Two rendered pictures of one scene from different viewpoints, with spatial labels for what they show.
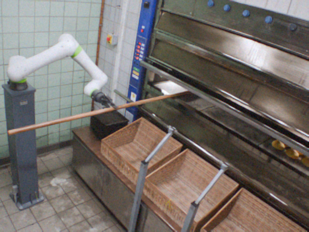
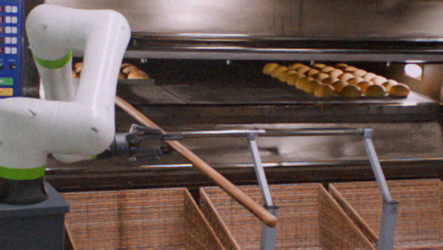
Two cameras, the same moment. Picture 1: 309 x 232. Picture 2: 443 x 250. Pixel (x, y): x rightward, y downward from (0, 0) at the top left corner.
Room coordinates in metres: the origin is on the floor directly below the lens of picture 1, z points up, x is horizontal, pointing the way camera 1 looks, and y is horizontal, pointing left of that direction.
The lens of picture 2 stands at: (0.47, 2.98, 1.94)
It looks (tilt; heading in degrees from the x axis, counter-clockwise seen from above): 15 degrees down; 296
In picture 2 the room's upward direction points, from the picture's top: 5 degrees clockwise
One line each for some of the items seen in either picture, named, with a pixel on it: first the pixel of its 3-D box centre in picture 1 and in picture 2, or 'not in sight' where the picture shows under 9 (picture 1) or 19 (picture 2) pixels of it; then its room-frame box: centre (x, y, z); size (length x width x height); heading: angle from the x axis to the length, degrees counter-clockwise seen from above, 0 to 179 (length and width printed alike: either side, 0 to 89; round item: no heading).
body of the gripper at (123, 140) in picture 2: (102, 99); (126, 144); (1.94, 0.42, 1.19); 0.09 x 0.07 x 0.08; 47
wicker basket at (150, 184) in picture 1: (189, 188); (282, 235); (1.66, -0.38, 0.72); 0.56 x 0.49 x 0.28; 48
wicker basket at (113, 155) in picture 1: (140, 149); (138, 244); (2.07, 0.07, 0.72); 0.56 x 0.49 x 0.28; 49
